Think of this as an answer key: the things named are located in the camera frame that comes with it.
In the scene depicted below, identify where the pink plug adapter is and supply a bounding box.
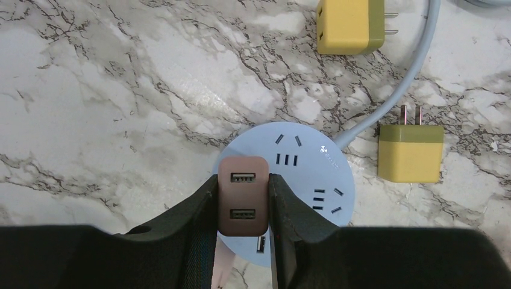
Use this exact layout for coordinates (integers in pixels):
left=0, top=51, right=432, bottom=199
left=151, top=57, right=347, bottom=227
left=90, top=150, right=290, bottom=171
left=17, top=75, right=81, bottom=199
left=218, top=156, right=269, bottom=237

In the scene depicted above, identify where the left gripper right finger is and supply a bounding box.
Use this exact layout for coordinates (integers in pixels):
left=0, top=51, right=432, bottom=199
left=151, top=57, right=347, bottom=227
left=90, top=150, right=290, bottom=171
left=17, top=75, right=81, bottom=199
left=268, top=174, right=510, bottom=288

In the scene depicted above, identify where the blue coiled cable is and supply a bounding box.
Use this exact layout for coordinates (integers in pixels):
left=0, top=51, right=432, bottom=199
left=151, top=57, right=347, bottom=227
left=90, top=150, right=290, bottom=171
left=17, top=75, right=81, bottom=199
left=333, top=0, right=511, bottom=149

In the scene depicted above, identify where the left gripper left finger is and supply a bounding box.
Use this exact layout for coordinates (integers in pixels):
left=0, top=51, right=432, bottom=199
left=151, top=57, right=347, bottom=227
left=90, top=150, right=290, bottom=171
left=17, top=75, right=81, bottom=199
left=1, top=176, right=218, bottom=288

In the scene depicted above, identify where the blue round power strip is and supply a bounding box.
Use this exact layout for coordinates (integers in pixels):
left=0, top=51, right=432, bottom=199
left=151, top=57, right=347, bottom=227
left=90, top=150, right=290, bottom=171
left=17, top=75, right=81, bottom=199
left=212, top=121, right=356, bottom=268

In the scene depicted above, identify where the yellow plug adapter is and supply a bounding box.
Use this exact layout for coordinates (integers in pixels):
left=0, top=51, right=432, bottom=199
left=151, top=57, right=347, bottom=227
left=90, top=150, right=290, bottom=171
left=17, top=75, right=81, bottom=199
left=377, top=105, right=444, bottom=183
left=316, top=0, right=398, bottom=55

